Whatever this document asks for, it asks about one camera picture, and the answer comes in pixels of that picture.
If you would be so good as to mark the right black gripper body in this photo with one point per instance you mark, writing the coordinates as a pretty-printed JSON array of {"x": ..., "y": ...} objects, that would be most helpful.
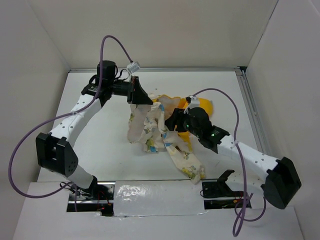
[{"x": 184, "y": 123}]

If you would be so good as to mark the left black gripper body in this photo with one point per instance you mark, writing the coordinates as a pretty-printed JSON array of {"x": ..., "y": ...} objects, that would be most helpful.
[{"x": 127, "y": 89}]

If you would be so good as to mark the yellow and cream baby jacket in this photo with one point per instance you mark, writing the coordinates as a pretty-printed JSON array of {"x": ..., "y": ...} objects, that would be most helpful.
[{"x": 146, "y": 126}]

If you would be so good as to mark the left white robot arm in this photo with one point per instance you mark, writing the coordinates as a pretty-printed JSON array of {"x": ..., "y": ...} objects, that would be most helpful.
[{"x": 55, "y": 149}]

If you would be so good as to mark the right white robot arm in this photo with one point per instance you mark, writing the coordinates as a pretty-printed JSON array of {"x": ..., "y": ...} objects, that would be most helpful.
[{"x": 280, "y": 179}]

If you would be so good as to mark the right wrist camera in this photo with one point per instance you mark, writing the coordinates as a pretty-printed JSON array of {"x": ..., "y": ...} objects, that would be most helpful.
[{"x": 193, "y": 102}]

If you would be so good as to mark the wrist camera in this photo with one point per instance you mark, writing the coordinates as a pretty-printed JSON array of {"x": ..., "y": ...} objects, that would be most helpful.
[
  {"x": 193, "y": 102},
  {"x": 133, "y": 67}
]

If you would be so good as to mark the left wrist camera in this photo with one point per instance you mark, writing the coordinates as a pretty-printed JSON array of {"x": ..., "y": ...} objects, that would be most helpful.
[{"x": 133, "y": 67}]

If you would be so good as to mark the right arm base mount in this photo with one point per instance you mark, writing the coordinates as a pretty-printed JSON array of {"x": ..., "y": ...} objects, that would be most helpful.
[{"x": 218, "y": 195}]

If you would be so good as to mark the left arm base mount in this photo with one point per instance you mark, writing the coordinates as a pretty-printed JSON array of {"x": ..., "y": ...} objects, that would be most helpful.
[{"x": 101, "y": 202}]

